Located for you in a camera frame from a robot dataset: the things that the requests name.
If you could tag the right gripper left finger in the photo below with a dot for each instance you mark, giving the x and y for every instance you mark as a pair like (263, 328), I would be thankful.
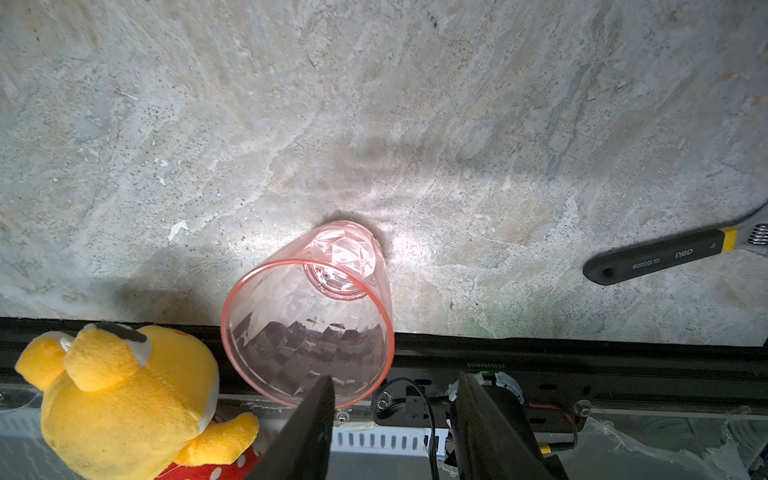
(302, 448)

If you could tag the pink plastic cup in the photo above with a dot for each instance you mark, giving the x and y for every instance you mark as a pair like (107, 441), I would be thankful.
(320, 306)

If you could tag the white slotted cable duct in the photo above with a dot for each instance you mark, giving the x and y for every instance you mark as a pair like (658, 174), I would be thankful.
(359, 445)

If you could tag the yellow plush bear red dress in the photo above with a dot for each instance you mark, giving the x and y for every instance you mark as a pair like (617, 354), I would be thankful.
(124, 403)

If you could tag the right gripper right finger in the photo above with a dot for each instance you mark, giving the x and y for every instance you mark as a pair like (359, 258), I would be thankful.
(492, 435)

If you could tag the black adjustable wrench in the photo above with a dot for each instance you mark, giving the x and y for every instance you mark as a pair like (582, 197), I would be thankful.
(610, 268)

